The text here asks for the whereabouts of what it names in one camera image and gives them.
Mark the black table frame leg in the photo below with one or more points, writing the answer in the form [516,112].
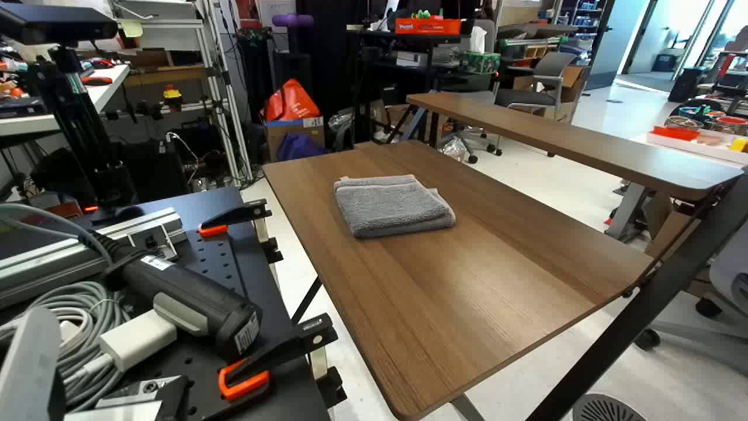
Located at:
[662,288]

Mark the red small tool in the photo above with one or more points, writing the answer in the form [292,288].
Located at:
[98,80]

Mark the purple bag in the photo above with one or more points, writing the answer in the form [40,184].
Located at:
[301,148]

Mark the metal rack frame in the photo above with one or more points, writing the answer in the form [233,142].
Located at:
[230,94]

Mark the yellow small object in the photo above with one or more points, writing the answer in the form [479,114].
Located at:
[171,94]

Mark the black diagonal table brace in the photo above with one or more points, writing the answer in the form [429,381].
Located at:
[307,301]

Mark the aluminium extrusion rail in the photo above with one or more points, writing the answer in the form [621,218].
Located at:
[48,260]

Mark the grey folded towel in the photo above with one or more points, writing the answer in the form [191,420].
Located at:
[393,205]

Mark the cardboard box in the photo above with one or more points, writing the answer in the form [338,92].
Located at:
[293,129]

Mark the black handheld controller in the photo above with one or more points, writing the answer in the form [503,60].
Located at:
[199,301]

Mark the purple round object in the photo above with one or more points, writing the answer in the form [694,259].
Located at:
[293,19]

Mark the orange box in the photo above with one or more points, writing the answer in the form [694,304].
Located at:
[426,28]

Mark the light grey office chair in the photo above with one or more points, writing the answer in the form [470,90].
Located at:
[729,271]

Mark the round slotted vent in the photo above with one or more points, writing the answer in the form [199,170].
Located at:
[605,410]

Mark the orange bag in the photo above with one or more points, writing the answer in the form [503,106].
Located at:
[292,102]

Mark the grey table leg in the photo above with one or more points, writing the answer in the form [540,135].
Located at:
[625,212]

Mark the silver metal bracket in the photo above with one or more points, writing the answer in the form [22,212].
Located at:
[119,409]

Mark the grey foreground panel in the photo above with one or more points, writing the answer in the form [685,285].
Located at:
[26,366]

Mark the small black orange clamp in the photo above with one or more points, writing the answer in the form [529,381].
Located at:
[235,215]

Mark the green packages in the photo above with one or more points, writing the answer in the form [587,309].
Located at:
[480,61]

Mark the white power adapter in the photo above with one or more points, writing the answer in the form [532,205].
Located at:
[141,339]

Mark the orange flat tray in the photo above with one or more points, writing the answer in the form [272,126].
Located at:
[676,133]

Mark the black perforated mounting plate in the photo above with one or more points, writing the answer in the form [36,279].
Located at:
[235,265]

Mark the white workbench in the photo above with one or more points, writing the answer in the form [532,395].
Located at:
[102,90]

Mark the black tripod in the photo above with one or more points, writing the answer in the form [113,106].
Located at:
[83,133]

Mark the large black orange clamp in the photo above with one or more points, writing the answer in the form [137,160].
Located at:
[248,383]

